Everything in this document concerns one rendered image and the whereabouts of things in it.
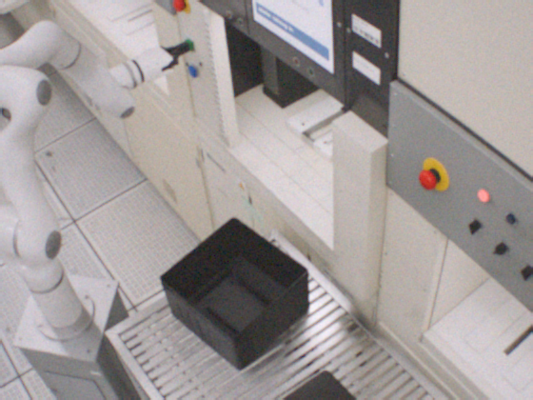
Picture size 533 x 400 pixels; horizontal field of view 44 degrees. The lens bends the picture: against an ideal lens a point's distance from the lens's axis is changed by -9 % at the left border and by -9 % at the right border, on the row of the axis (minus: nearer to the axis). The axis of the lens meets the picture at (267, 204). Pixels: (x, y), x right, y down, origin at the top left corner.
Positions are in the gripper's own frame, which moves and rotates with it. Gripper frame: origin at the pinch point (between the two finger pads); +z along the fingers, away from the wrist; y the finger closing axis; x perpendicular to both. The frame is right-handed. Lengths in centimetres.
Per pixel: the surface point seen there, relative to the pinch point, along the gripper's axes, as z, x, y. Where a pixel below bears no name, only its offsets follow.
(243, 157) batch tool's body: 4.4, -33.2, 19.5
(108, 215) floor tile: -21, -120, -68
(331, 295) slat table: -2, -44, 69
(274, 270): -11, -38, 56
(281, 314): -20, -35, 71
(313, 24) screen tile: 3, 37, 59
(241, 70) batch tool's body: 21.9, -22.9, -5.2
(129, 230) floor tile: -18, -120, -54
